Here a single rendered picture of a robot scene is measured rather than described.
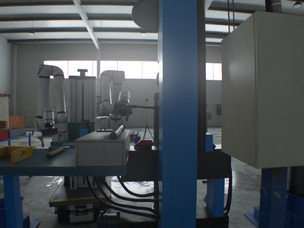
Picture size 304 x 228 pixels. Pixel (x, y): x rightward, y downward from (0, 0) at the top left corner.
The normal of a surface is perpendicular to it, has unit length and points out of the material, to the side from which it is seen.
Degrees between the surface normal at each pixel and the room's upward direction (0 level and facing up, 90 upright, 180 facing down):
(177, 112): 90
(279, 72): 90
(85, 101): 90
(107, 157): 90
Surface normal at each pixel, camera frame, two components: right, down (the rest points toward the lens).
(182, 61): 0.07, 0.01
